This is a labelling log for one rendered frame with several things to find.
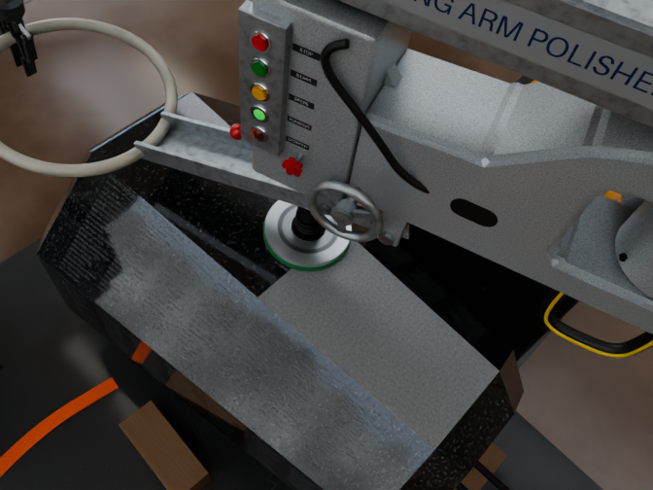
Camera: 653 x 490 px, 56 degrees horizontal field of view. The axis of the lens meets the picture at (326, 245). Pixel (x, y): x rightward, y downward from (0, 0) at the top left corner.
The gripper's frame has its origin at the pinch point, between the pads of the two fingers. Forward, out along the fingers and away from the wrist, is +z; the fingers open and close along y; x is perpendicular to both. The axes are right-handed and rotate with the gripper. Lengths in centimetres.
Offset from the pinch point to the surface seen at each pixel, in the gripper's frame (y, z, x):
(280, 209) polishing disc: 79, -6, 15
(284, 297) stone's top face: 95, -5, -1
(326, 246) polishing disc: 94, -8, 15
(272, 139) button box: 81, -48, 2
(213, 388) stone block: 96, 14, -23
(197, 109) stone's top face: 39.1, 1.8, 25.2
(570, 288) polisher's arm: 136, -48, 20
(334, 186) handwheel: 95, -49, 2
